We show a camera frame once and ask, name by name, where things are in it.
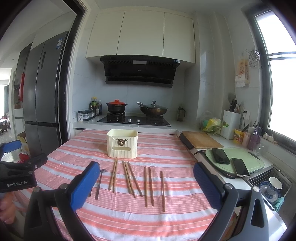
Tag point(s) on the black pot red lid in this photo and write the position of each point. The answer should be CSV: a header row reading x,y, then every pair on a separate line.
x,y
116,106

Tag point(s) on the wire trivet on wall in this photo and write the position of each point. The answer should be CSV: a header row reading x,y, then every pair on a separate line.
x,y
253,58

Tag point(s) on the yellow seasoning box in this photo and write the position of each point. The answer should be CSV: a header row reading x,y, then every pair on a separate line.
x,y
238,136

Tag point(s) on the wooden chopstick eight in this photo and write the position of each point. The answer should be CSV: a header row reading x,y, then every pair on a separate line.
x,y
163,191

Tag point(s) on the wooden chopstick six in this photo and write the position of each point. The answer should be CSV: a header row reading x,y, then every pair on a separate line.
x,y
145,186

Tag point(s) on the black smartphone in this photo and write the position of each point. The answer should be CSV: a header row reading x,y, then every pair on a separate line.
x,y
240,168
220,156

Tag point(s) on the wooden chopstick one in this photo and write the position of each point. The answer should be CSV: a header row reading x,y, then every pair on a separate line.
x,y
112,175

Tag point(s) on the wooden chopstick two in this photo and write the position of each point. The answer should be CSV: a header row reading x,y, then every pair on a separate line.
x,y
115,173

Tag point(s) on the wooden chopstick four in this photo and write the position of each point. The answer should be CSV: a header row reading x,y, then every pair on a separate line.
x,y
129,180

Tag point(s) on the white upper cabinets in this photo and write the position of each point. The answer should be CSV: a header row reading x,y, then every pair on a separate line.
x,y
142,32

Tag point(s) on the pink striped tablecloth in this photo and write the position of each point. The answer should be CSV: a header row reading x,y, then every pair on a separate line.
x,y
154,197

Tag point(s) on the white knife block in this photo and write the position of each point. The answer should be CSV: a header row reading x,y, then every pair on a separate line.
x,y
230,122

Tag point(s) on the person left hand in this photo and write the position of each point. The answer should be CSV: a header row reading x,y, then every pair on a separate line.
x,y
8,209

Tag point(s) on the black gas stove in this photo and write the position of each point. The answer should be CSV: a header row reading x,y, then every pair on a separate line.
x,y
135,120

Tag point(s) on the wooden cutting board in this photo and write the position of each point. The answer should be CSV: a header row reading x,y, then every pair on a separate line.
x,y
198,140

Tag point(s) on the wooden chopstick five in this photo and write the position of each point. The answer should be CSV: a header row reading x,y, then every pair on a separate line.
x,y
135,180

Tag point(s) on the wooden chopstick seven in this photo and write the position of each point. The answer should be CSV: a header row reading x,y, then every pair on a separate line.
x,y
151,186

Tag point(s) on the grey refrigerator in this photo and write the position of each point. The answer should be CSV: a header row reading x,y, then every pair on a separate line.
x,y
40,95

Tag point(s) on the condiment bottles rack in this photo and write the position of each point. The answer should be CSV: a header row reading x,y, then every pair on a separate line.
x,y
93,110

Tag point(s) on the white spice jar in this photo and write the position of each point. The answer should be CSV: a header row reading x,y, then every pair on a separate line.
x,y
80,116

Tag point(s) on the green cutting board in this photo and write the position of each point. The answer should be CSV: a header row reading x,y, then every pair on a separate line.
x,y
252,162

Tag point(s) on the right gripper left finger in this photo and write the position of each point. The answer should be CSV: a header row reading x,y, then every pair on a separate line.
x,y
40,221

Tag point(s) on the small steel spoon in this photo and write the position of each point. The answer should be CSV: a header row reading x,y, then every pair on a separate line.
x,y
100,179

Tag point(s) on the purple soap bottle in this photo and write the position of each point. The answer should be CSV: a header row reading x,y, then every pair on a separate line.
x,y
254,138

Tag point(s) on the yellow green plastic bag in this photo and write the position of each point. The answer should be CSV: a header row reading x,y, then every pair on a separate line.
x,y
210,124

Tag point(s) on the black range hood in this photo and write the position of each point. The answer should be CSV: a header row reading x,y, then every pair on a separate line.
x,y
139,70

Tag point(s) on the white blue bowl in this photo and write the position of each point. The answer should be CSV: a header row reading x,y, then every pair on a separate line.
x,y
270,192

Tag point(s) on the wooden chopstick three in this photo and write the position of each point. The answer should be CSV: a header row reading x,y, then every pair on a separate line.
x,y
127,178

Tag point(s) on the cardboard box on floor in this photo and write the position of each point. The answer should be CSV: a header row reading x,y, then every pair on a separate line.
x,y
23,140

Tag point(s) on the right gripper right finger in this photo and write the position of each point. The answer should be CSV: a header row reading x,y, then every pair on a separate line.
x,y
252,222

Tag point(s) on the black wok with lid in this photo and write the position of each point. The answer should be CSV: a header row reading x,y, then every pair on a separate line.
x,y
152,109

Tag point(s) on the cream utensil holder box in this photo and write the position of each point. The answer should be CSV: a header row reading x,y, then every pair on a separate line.
x,y
122,144

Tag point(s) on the dark glass kettle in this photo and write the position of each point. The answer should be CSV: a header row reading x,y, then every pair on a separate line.
x,y
181,113

